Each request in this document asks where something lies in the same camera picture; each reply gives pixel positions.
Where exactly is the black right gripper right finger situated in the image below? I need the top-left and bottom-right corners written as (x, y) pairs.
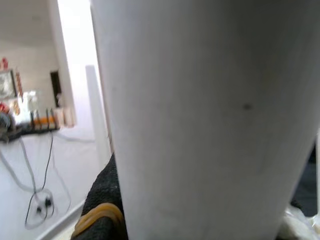
top-left (278, 197), bottom-right (320, 240)

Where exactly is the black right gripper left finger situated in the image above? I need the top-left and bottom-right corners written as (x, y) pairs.
top-left (73, 152), bottom-right (130, 240)

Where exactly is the yellow rubber band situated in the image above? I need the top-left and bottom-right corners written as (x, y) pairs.
top-left (74, 202), bottom-right (125, 237)

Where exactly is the white paper cup stack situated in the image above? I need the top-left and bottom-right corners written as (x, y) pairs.
top-left (55, 106), bottom-right (76, 126)

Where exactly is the orange drink bottle rack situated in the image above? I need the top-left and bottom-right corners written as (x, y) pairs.
top-left (29, 107), bottom-right (62, 131)

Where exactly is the small desk fan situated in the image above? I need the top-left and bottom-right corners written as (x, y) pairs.
top-left (0, 111), bottom-right (17, 143)

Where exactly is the framed grey picture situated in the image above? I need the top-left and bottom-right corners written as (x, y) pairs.
top-left (0, 69), bottom-right (16, 99)

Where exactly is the thin dark wall cable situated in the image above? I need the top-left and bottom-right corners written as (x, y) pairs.
top-left (24, 132), bottom-right (57, 230)

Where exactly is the light grey wall cable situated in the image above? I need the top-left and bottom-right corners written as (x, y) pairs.
top-left (0, 138), bottom-right (37, 193)

